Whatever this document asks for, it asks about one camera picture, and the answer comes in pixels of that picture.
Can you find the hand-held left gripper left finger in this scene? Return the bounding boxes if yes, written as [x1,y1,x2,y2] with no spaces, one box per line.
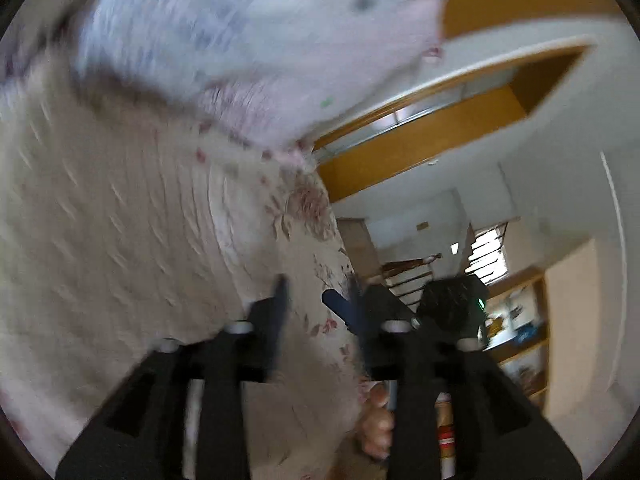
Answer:
[55,274,292,480]

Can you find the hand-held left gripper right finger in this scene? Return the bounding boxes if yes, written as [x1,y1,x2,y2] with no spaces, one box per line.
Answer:
[321,284,584,480]

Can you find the cream cable-knit sweater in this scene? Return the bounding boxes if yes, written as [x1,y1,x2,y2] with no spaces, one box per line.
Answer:
[0,60,281,441]

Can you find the person's right hand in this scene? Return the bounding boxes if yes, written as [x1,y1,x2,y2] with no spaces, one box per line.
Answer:
[357,381,397,462]

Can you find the floral bed sheet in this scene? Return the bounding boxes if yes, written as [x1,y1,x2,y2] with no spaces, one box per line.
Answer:
[0,45,396,480]

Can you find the window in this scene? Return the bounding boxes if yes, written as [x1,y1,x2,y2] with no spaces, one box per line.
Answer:
[469,225,510,283]

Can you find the wooden shelf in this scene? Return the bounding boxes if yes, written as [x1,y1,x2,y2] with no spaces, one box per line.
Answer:
[480,269,551,411]

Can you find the red and white can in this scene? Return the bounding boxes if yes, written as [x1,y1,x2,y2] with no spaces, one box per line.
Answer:
[434,394,460,480]

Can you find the lavender print pillow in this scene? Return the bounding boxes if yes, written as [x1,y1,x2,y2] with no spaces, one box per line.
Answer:
[65,0,446,148]

